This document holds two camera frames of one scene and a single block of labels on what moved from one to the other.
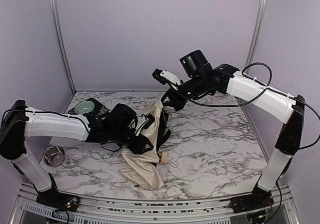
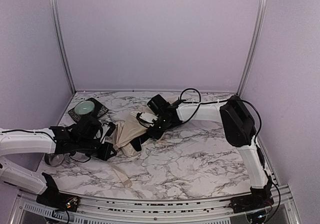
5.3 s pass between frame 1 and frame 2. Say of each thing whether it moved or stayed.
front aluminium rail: stayed
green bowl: stayed
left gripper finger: moved
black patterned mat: stayed
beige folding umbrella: moved
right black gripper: moved
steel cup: stayed
